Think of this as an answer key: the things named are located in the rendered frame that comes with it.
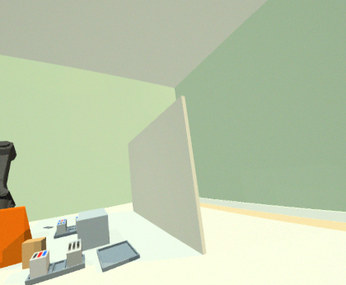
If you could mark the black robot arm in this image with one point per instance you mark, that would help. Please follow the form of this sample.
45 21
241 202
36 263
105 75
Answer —
7 154

